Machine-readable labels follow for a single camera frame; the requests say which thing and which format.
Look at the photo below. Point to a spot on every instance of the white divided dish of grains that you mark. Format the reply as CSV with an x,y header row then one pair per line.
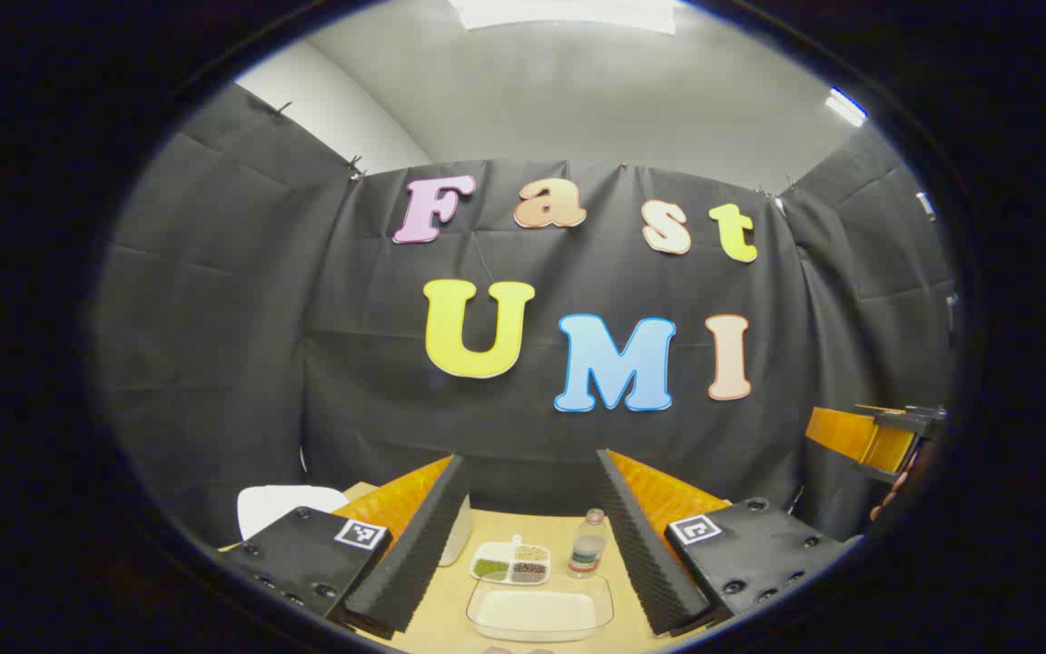
x,y
510,563

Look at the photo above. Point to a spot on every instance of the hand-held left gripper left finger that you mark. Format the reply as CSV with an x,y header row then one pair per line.
x,y
414,563

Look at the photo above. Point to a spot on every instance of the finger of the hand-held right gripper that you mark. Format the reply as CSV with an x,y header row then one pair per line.
x,y
859,440

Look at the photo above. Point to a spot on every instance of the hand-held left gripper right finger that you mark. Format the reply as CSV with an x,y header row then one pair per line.
x,y
641,554

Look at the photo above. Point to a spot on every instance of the small ceiling light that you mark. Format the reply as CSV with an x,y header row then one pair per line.
x,y
846,107

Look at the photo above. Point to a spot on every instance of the clear plastic water bottle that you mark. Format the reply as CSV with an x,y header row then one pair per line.
x,y
587,549

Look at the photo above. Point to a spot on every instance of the clear tray of white rice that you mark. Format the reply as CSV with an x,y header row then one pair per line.
x,y
537,613

